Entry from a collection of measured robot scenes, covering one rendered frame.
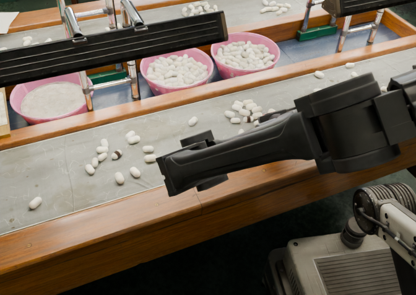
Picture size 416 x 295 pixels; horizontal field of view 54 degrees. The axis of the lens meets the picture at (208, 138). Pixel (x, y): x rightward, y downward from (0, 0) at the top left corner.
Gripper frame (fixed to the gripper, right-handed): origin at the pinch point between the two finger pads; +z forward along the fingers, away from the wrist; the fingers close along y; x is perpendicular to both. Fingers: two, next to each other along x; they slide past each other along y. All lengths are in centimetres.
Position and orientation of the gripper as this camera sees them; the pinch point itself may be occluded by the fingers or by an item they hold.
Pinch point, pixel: (263, 123)
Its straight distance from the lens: 131.7
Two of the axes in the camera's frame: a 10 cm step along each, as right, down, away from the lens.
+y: -9.2, 2.6, -2.9
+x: 2.4, 9.7, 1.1
